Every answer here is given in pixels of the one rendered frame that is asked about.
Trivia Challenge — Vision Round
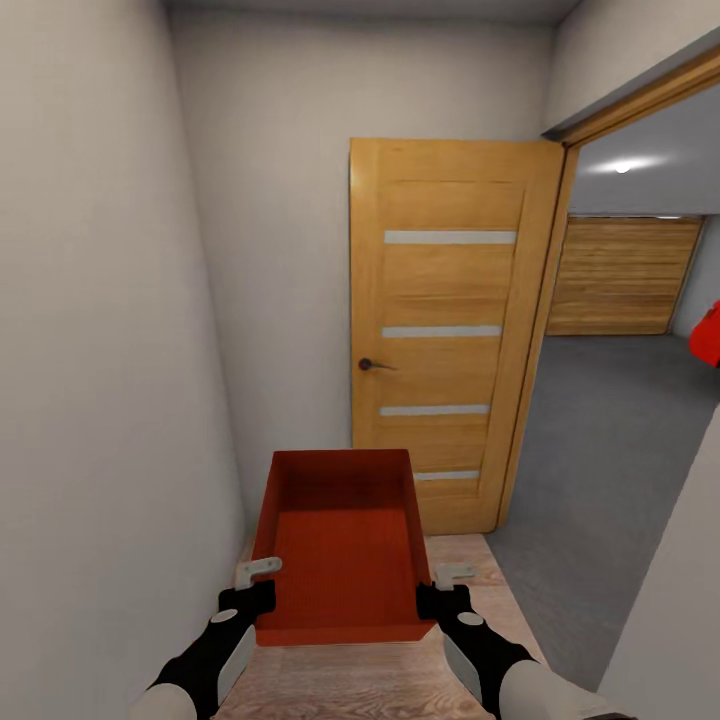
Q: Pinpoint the storage box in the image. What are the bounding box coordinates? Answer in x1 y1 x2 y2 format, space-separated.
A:
251 449 437 647

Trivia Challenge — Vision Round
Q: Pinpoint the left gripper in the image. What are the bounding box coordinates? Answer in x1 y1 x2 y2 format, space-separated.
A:
218 579 276 617

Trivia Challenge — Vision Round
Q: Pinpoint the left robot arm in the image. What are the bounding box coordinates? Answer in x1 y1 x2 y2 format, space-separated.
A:
116 557 282 720

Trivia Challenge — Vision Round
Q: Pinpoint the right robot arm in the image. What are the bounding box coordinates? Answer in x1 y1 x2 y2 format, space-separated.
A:
416 562 641 720

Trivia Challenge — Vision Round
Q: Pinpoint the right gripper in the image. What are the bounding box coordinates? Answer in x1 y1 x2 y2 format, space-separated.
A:
416 584 471 625

